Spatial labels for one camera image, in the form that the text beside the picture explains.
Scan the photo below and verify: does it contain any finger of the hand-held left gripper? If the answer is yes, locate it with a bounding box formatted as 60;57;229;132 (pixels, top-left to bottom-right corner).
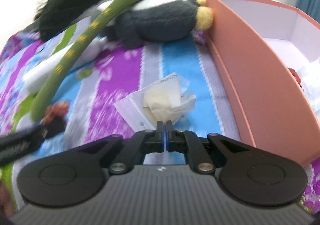
31;118;68;141

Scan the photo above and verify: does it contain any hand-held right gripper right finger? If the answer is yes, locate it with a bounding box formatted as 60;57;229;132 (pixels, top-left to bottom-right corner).
165;120;253;173

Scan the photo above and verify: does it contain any red candy packet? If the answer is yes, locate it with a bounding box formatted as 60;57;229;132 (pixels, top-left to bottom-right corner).
287;67;303;86

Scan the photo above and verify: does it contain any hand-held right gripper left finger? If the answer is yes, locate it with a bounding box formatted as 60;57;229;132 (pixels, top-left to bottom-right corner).
75;120;166;174

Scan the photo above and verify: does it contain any striped floral bed sheet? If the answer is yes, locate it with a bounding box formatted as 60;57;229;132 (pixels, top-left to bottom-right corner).
0;17;320;215

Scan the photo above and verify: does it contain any clear bag with cream cloth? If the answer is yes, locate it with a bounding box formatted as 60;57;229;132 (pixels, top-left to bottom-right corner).
113;72;197;132

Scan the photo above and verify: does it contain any grey penguin plush toy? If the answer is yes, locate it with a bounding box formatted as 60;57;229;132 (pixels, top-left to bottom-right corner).
95;0;214;49

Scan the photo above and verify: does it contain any white plastic bottle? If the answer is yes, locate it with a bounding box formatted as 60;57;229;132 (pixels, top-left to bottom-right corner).
22;37;105;92

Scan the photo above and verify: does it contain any pink cardboard box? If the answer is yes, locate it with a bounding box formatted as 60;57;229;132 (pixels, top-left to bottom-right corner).
205;0;320;165

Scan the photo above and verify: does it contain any green snake plush toy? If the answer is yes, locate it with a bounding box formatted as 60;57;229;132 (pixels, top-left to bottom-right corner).
30;0;167;120

